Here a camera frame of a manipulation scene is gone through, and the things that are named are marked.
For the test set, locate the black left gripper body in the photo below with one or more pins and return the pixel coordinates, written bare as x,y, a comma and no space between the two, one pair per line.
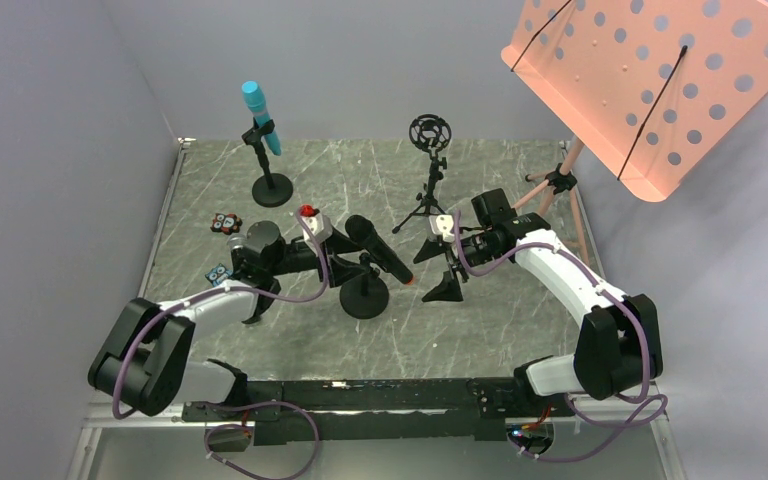
333,260

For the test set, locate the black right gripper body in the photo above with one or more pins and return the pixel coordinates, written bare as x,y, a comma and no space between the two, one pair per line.
450,254

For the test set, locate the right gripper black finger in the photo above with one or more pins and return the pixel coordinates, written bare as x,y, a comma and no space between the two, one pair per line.
448,290
433,246

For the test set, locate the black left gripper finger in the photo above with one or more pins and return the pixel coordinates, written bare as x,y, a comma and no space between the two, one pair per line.
341,271
339,243

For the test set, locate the black microphone orange end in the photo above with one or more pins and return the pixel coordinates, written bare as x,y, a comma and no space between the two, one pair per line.
363,232

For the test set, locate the black round-base stand ring clip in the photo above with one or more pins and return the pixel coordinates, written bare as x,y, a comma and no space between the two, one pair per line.
366,295

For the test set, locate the black tripod shock-mount stand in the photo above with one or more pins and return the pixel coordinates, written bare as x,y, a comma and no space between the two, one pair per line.
430,134

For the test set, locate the blue microphone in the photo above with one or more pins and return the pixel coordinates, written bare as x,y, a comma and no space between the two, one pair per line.
255,100

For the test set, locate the black microphone silver grille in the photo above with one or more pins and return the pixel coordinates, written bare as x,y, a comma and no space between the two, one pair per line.
236,243

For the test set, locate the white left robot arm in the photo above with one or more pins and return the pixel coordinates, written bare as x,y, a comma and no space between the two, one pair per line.
145,362

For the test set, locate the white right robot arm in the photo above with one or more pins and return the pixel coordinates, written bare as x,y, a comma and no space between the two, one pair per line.
618,344

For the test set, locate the pink music stand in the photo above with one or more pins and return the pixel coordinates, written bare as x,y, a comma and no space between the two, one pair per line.
667,102

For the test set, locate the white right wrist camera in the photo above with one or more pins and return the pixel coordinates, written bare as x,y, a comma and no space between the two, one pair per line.
441,228

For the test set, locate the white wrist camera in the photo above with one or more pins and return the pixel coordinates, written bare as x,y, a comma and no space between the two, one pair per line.
441,228
319,225

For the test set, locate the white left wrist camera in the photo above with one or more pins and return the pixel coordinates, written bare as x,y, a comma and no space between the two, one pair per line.
319,225

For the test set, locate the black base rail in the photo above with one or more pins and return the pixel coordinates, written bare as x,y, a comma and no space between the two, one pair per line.
480,408

